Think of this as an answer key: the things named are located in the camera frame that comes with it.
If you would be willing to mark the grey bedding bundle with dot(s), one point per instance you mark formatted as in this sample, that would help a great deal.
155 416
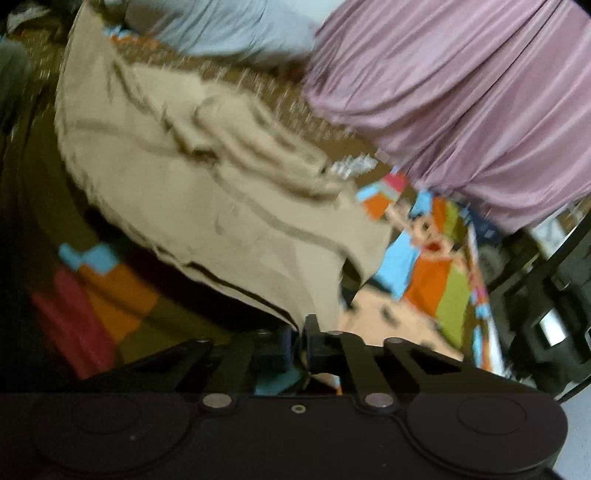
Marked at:
221 32

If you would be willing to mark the pink curtain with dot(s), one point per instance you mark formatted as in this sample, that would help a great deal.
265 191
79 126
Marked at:
461 92

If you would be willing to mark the cartoon printed blanket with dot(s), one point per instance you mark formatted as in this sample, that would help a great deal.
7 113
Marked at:
425 286

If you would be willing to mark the black mesh office chair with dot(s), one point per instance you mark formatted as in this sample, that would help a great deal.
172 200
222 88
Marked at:
568 286

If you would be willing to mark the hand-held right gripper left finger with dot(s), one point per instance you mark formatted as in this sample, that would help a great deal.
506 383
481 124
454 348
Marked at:
286 350

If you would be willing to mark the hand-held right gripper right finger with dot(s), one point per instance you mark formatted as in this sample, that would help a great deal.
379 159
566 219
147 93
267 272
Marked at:
318 353

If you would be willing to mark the beige hooded jacket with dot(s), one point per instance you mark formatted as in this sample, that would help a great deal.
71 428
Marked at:
207 221

